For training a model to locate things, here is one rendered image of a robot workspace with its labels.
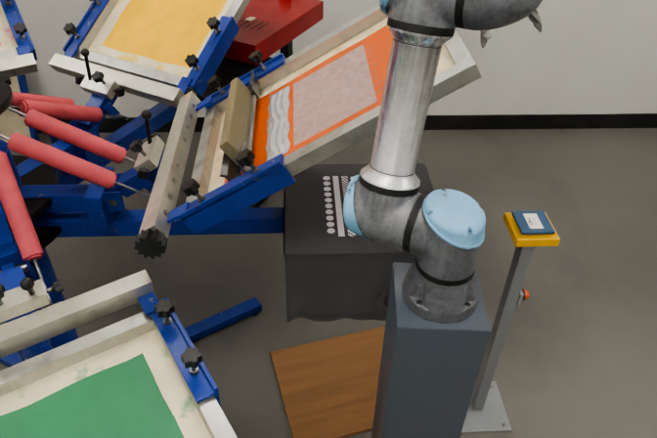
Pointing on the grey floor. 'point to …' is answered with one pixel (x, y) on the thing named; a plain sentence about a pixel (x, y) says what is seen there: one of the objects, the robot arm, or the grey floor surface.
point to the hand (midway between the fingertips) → (510, 39)
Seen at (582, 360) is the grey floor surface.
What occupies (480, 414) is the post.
